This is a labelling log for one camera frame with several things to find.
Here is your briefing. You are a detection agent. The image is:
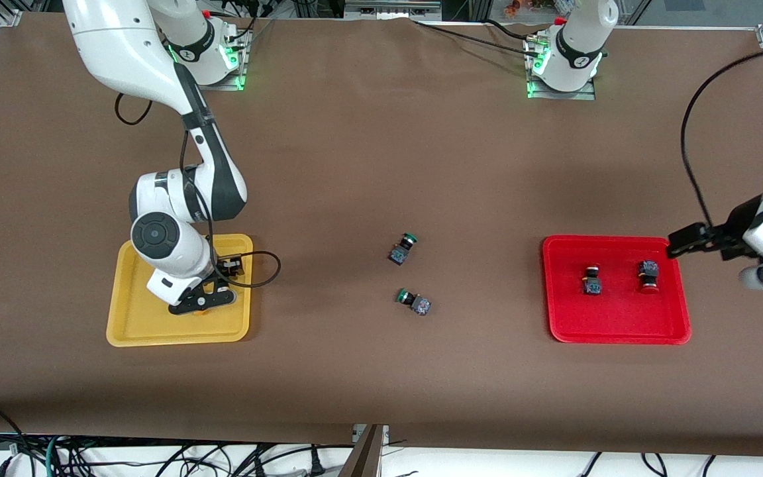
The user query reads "red plastic tray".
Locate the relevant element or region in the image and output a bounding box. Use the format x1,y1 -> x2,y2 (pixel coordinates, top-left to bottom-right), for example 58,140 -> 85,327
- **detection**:
542,235 -> 692,346

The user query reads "yellow plastic tray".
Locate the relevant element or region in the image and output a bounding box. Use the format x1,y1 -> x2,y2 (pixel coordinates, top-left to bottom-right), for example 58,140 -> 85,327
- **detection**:
106,233 -> 254,348

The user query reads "green push button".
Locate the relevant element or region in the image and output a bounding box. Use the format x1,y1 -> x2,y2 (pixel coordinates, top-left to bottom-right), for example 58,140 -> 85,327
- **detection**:
396,288 -> 432,317
389,233 -> 419,266

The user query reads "brown table mat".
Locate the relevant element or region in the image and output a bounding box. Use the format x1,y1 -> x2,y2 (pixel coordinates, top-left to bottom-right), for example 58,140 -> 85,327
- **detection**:
0,13 -> 763,458

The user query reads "brown metal table leg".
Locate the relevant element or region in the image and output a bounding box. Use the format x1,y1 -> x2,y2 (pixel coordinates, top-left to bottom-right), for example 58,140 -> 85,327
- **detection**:
338,424 -> 389,477

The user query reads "grey metal box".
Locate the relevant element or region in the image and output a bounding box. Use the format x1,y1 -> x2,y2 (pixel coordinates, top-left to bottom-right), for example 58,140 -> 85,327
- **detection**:
344,0 -> 442,21

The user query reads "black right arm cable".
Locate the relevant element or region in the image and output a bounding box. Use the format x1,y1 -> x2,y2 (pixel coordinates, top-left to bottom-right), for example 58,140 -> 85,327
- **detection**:
115,93 -> 282,289

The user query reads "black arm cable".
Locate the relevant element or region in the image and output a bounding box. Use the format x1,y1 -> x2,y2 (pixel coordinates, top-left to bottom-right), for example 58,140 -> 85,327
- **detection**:
680,44 -> 763,230
115,93 -> 282,289

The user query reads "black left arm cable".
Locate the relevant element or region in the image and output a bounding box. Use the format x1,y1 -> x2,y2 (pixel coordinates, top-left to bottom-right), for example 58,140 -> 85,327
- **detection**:
680,44 -> 763,230

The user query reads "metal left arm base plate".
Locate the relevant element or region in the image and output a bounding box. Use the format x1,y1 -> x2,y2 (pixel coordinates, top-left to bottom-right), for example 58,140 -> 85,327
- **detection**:
525,36 -> 597,101

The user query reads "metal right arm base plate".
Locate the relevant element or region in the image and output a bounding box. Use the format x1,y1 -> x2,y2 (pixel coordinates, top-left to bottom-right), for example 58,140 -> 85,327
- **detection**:
176,30 -> 248,91

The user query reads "green floor cable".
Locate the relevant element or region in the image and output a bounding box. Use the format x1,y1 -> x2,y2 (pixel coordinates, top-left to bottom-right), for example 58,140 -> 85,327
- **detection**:
46,434 -> 66,477

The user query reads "short black table cable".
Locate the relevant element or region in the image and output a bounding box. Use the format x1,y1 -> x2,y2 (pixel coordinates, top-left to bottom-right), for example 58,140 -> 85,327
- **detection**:
484,19 -> 538,39

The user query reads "long black table cable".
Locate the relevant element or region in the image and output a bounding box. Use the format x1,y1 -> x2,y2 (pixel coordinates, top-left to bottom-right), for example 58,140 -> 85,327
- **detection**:
411,19 -> 531,51

